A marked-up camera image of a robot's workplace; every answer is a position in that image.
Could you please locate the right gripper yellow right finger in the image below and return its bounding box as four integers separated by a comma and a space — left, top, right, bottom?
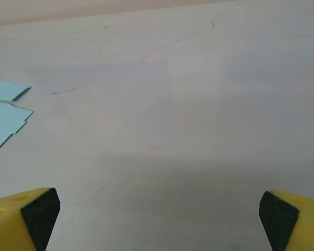
259, 189, 314, 251

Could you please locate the light blue paper box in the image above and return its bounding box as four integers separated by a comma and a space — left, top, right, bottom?
0, 77, 34, 163

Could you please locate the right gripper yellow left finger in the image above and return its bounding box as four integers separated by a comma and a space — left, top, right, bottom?
0, 187, 61, 251

